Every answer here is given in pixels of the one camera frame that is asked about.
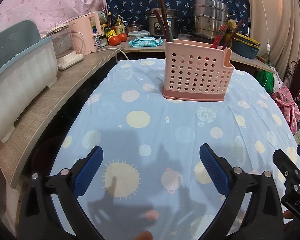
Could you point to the white dish drainer bin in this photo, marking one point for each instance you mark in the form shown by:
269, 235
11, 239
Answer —
27, 65

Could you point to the red tomato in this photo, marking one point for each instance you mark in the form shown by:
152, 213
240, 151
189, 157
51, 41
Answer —
114, 41
123, 37

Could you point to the blue wet wipes pack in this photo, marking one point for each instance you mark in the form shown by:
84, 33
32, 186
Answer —
145, 42

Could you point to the stainless steel steamer pot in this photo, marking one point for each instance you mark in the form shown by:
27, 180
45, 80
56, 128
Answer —
209, 16

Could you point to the red tomato right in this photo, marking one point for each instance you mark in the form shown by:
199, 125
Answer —
123, 37

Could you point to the short red chopstick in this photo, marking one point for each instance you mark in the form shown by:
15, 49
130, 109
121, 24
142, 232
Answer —
218, 38

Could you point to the person right hand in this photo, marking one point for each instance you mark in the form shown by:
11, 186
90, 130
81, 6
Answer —
288, 215

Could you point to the pink floral curtain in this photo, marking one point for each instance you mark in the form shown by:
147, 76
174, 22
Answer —
46, 14

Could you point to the dark red chopstick silver band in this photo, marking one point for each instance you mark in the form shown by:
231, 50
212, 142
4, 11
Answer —
234, 32

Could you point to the pink floral clothing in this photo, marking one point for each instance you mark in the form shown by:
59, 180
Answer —
287, 106

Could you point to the blue polka dot tablecloth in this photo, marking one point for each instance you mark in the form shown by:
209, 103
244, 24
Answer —
151, 177

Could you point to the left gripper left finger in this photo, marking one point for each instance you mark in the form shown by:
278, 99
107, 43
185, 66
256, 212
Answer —
38, 216

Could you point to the stacked yellow blue bowls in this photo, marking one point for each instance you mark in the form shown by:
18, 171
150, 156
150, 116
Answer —
245, 46

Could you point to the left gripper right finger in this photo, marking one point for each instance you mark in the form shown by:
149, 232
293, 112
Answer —
263, 217

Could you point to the beige curtain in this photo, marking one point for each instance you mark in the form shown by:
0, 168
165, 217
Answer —
276, 25

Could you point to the blue patterned backsplash cloth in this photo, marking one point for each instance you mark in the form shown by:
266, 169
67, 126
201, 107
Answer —
139, 10

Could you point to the red tomato left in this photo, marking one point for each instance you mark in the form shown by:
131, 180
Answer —
114, 41

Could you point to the pink perforated utensil holder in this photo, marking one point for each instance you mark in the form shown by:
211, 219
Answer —
194, 71

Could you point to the yellow label sauce bottle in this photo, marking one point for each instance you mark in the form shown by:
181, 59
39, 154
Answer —
110, 34

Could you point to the clear food container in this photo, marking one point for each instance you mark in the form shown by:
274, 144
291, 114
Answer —
138, 34

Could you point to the pink electric kettle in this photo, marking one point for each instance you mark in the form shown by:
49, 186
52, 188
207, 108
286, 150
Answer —
84, 29

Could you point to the red patterned chopstick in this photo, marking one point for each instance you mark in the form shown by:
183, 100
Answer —
225, 27

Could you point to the person left hand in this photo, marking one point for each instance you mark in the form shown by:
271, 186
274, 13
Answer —
146, 235

